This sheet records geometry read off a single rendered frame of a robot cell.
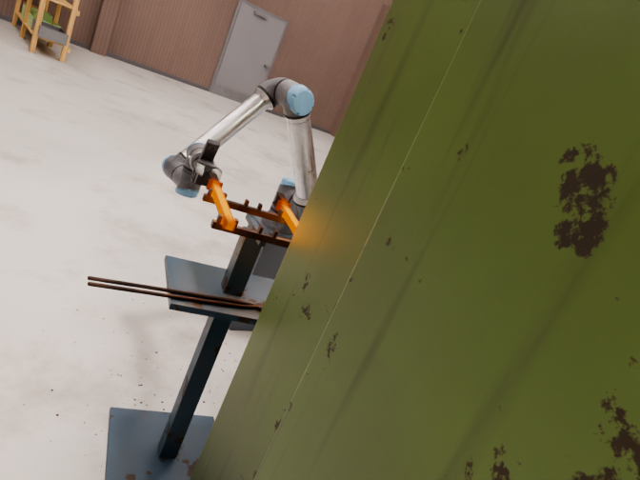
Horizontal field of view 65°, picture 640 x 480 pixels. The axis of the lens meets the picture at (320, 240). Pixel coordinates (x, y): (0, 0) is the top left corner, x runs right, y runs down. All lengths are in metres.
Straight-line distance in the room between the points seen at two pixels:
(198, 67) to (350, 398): 11.86
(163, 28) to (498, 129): 11.59
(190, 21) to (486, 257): 11.79
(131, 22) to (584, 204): 11.61
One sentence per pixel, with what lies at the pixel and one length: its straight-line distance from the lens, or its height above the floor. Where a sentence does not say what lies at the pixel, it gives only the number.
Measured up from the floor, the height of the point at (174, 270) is 0.70.
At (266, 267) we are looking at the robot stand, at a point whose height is 0.41.
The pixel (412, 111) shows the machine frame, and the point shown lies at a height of 1.41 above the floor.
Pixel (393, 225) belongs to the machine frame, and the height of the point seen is 1.26.
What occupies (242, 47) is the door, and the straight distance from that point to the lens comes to 12.69.
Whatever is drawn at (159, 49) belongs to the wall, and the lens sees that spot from 12.15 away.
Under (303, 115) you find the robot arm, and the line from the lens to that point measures 2.20.
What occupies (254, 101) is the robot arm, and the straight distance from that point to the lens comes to 2.26.
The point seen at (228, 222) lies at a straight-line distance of 1.37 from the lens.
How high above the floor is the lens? 1.41
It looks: 17 degrees down
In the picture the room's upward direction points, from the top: 24 degrees clockwise
